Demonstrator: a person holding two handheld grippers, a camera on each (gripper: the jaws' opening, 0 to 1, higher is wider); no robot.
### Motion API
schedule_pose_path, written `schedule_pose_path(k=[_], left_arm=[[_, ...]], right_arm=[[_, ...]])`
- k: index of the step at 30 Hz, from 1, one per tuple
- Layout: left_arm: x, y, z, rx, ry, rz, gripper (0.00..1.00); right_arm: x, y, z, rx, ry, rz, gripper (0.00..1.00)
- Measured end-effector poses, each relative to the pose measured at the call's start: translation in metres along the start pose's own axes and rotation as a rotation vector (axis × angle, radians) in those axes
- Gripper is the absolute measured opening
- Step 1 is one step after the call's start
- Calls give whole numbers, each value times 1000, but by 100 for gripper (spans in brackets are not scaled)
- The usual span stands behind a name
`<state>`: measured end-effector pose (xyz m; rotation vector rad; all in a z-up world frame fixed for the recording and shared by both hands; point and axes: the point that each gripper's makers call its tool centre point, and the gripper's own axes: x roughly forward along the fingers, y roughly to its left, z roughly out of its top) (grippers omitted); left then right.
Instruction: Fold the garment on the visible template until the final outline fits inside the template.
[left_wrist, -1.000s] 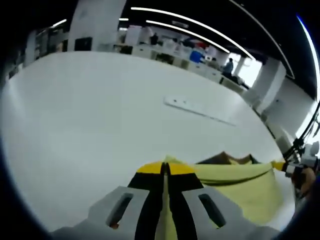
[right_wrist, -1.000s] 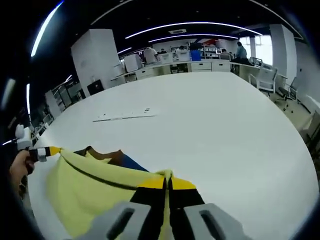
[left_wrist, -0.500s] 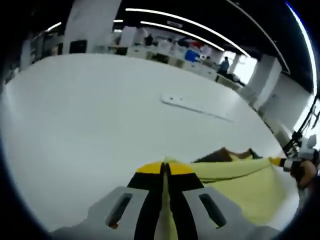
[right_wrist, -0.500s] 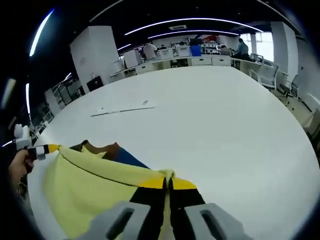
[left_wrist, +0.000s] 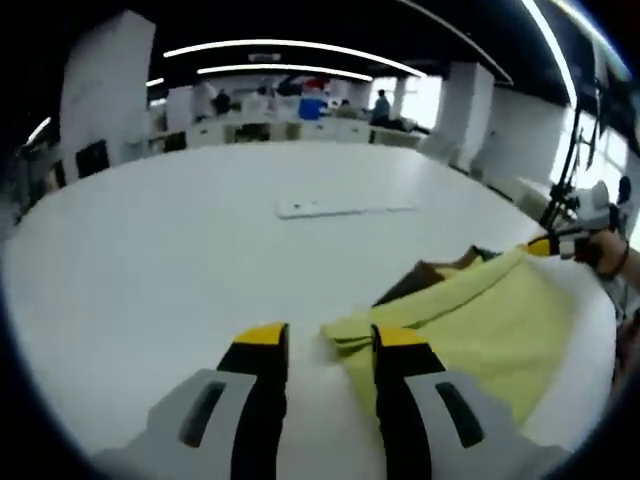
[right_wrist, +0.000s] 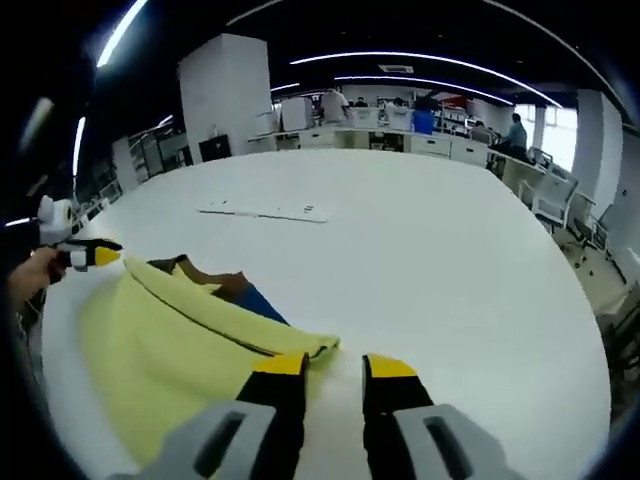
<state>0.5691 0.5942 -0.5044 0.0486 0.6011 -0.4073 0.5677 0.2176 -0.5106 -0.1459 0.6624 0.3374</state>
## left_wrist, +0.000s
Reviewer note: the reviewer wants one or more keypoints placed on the black tripod stand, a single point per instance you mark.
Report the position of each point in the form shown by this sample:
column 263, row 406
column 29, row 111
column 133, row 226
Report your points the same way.
column 567, row 170

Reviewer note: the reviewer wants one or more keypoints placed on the yellow grey blue garment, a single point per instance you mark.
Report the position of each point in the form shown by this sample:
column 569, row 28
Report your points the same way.
column 475, row 320

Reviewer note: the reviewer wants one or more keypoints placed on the white square pillar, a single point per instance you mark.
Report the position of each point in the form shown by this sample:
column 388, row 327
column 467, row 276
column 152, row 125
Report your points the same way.
column 467, row 110
column 105, row 85

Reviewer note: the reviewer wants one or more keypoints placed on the white tall box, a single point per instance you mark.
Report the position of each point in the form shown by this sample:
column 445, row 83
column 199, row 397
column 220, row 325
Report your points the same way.
column 181, row 106

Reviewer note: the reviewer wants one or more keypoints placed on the ceiling air vent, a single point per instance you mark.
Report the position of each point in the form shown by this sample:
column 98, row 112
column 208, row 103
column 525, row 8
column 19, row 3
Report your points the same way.
column 265, row 57

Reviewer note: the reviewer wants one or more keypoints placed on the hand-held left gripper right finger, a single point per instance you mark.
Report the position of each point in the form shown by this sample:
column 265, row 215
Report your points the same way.
column 405, row 425

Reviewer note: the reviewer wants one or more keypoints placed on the straight ceiling light strip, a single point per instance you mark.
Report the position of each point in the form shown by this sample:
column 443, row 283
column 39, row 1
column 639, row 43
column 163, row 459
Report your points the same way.
column 550, row 45

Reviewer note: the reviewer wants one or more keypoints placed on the red and blue wall banner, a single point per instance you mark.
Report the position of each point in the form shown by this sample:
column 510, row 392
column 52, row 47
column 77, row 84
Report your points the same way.
column 305, row 85

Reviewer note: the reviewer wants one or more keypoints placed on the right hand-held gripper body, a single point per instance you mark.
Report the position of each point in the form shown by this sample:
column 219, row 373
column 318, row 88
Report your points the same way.
column 597, row 207

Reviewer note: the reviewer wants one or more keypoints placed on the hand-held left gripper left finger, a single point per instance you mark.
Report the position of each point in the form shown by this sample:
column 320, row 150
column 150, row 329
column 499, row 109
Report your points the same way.
column 260, row 425

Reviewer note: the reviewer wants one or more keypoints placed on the person's right hand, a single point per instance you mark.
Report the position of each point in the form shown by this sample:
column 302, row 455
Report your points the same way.
column 607, row 252

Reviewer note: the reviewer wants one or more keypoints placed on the black cabinet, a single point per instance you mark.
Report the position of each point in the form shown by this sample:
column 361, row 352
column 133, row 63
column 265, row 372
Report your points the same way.
column 92, row 159

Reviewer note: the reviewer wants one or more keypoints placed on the blue plastic box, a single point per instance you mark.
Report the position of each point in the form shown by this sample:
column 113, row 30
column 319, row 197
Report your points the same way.
column 310, row 109

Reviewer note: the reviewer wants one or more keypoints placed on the white table socket strip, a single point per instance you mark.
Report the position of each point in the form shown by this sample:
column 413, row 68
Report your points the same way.
column 320, row 207

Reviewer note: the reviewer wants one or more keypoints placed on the white counter cabinet row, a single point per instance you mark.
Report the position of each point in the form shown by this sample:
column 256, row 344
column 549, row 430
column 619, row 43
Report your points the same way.
column 300, row 132

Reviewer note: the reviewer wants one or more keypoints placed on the long curved ceiling light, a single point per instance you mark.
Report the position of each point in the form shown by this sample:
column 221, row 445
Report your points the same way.
column 300, row 46

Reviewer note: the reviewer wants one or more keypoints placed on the short curved ceiling light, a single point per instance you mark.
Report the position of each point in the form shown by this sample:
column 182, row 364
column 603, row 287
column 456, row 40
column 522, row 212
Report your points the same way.
column 285, row 68

